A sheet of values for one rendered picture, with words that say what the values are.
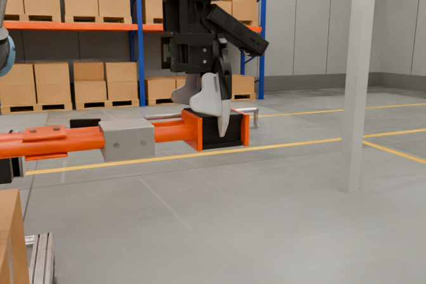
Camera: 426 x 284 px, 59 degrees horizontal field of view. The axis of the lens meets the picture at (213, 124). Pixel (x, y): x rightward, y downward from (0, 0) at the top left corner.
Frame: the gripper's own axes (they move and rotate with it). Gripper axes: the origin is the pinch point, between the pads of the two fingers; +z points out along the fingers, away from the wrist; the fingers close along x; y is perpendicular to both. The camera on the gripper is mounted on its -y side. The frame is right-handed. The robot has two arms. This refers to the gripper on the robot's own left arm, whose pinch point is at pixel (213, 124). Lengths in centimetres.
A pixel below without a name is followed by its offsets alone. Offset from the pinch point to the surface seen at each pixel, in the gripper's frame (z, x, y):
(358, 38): -16, -177, -197
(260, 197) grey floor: 110, -197, -125
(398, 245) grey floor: 111, -98, -166
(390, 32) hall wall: -44, -780, -893
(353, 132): 58, -175, -198
